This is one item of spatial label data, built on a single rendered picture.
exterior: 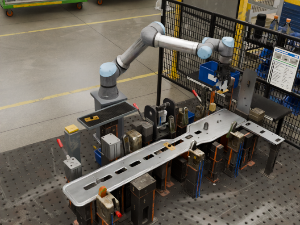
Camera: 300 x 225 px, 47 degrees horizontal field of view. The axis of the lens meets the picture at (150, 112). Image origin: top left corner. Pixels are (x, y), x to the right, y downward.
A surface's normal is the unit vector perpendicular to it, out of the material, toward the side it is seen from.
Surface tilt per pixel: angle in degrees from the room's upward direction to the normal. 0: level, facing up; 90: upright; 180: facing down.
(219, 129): 0
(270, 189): 0
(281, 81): 90
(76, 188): 0
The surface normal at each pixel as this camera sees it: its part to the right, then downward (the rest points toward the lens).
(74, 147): 0.64, 0.42
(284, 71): -0.77, 0.31
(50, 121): 0.04, -0.85
